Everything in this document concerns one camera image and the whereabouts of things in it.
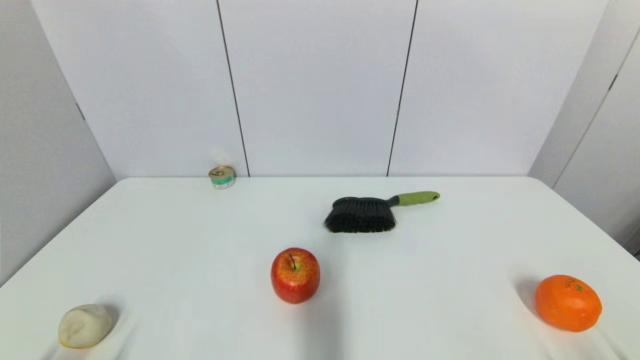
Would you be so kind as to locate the red apple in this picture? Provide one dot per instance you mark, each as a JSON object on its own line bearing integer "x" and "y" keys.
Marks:
{"x": 295, "y": 280}

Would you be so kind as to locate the small tin can green label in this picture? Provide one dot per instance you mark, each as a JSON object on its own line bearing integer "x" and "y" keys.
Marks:
{"x": 222, "y": 178}

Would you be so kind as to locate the orange mandarin fruit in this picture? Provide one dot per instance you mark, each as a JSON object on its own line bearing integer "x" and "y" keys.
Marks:
{"x": 567, "y": 305}

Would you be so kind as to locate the pale steamed bun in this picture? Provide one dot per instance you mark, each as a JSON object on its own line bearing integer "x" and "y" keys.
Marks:
{"x": 84, "y": 326}

